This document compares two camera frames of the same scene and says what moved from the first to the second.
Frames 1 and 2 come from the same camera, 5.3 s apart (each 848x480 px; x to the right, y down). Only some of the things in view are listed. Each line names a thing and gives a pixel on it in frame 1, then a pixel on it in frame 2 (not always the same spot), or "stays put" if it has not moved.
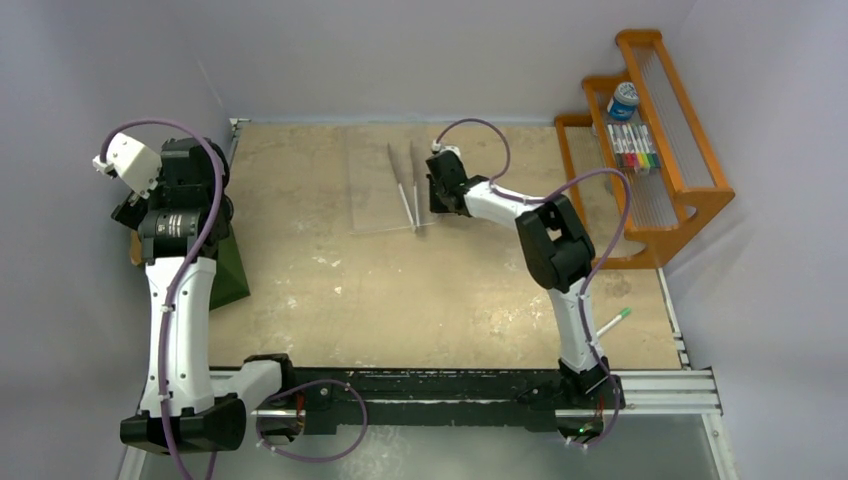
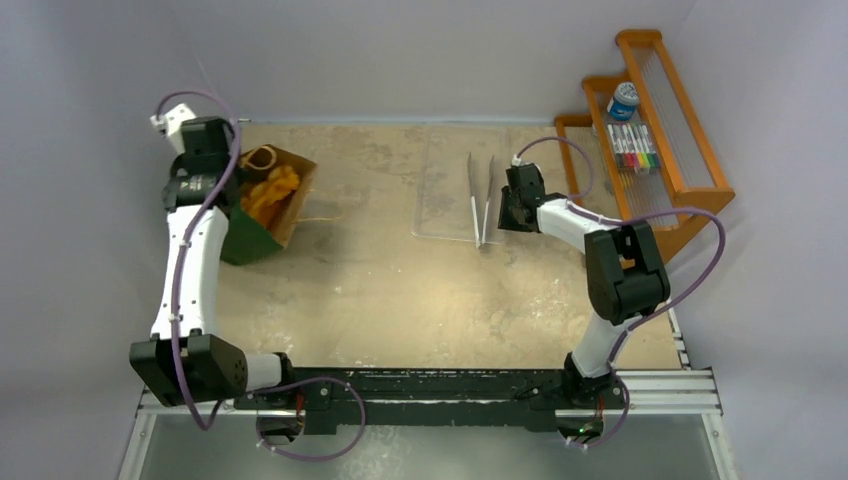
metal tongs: (414, 218) to (474, 206)
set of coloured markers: (633, 146) stays put
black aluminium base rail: (421, 396) stays put
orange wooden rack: (639, 163) stays put
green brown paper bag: (229, 283) to (244, 239)
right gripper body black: (438, 187) to (510, 208)
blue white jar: (622, 105) stays put
